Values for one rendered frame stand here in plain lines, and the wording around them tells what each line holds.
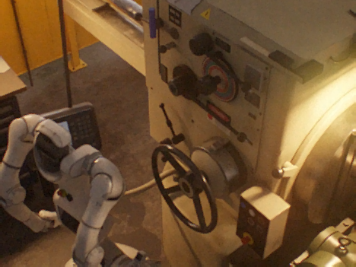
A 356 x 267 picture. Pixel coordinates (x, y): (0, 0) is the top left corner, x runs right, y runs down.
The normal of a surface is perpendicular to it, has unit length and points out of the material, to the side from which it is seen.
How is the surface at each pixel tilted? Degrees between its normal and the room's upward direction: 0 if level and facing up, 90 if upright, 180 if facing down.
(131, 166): 0
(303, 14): 0
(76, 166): 90
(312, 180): 69
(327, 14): 0
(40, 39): 90
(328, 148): 43
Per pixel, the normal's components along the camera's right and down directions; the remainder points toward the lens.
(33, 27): 0.63, 0.52
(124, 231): 0.00, -0.73
